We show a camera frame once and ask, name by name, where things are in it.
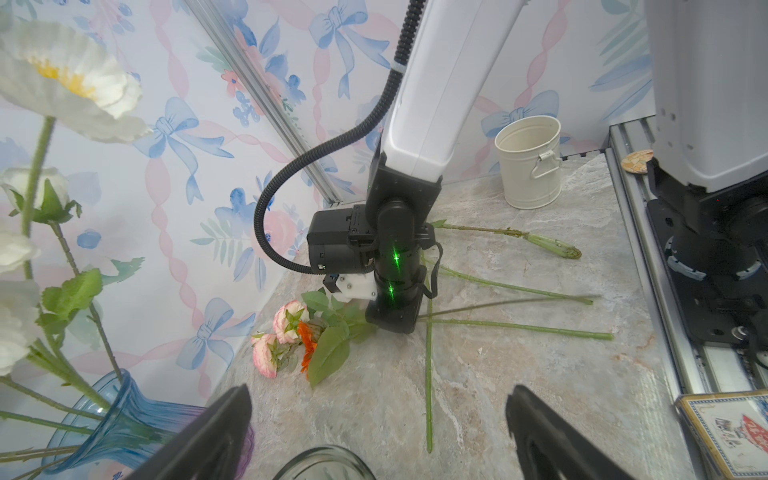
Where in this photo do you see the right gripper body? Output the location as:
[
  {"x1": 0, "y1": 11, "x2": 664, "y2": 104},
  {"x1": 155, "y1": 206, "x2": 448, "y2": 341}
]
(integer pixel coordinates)
[{"x1": 365, "y1": 282, "x2": 424, "y2": 334}]

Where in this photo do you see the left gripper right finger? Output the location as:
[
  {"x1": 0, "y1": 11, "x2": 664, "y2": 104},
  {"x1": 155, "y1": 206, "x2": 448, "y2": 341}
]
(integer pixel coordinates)
[{"x1": 505, "y1": 385, "x2": 632, "y2": 480}]

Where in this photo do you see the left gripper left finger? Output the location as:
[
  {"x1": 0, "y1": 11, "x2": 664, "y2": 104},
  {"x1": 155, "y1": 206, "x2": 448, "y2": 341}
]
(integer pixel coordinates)
[{"x1": 122, "y1": 383, "x2": 252, "y2": 479}]

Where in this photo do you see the pink ranunculus spray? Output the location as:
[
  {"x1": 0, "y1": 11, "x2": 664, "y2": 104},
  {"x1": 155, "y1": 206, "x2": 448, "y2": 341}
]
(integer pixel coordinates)
[{"x1": 252, "y1": 289, "x2": 366, "y2": 387}]

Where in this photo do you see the orange gerbera stem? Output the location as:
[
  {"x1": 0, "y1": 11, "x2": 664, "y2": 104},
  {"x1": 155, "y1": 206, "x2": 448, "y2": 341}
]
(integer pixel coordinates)
[{"x1": 289, "y1": 292, "x2": 614, "y2": 383}]

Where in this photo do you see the blue purple glass vase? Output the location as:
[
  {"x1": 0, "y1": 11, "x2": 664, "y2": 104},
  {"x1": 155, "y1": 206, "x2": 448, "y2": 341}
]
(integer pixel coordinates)
[{"x1": 41, "y1": 370, "x2": 255, "y2": 479}]

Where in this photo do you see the clear glass vase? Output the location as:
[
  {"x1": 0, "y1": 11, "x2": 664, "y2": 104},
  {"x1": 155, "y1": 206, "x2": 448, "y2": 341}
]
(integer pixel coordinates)
[{"x1": 273, "y1": 445, "x2": 376, "y2": 480}]

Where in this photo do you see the small white flower spray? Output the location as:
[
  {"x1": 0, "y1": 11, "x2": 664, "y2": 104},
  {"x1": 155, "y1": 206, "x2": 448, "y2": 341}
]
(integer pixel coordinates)
[{"x1": 1, "y1": 14, "x2": 151, "y2": 408}]

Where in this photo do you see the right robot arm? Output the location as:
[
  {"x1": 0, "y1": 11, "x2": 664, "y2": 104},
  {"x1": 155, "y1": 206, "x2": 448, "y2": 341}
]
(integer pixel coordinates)
[{"x1": 308, "y1": 1, "x2": 767, "y2": 333}]

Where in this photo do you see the pink carnation stem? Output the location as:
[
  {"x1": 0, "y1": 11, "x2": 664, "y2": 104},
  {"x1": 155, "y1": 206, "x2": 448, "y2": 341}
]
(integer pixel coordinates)
[{"x1": 419, "y1": 251, "x2": 616, "y2": 456}]

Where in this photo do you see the orange poppy green leaves stem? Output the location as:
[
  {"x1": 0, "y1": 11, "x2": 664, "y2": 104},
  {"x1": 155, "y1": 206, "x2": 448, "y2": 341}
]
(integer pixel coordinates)
[{"x1": 431, "y1": 219, "x2": 582, "y2": 260}]

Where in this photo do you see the playing card box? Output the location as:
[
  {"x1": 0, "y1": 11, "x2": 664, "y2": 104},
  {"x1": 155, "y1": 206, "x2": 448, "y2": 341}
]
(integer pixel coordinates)
[{"x1": 675, "y1": 389, "x2": 767, "y2": 480}]

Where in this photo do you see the white metal bucket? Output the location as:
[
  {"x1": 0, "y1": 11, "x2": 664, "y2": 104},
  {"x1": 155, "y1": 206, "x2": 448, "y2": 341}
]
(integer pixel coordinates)
[{"x1": 494, "y1": 116, "x2": 562, "y2": 210}]

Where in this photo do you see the round floral coaster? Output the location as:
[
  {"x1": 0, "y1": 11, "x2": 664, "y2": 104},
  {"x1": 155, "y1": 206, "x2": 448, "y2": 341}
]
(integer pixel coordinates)
[{"x1": 620, "y1": 149, "x2": 654, "y2": 175}]

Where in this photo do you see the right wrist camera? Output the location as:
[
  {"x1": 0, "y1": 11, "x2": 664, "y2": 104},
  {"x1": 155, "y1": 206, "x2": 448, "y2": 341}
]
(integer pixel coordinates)
[{"x1": 323, "y1": 273, "x2": 378, "y2": 303}]

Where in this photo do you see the aluminium rail frame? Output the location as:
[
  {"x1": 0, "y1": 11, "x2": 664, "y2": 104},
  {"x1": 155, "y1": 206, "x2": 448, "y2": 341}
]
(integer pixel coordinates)
[{"x1": 607, "y1": 117, "x2": 767, "y2": 394}]

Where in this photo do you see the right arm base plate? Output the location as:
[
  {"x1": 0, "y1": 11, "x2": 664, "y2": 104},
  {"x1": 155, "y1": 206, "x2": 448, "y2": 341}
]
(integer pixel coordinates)
[{"x1": 646, "y1": 200, "x2": 767, "y2": 366}]

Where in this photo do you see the black corrugated cable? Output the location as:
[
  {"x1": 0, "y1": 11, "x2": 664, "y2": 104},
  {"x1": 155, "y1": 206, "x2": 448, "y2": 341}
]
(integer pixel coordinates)
[{"x1": 253, "y1": 0, "x2": 428, "y2": 276}]

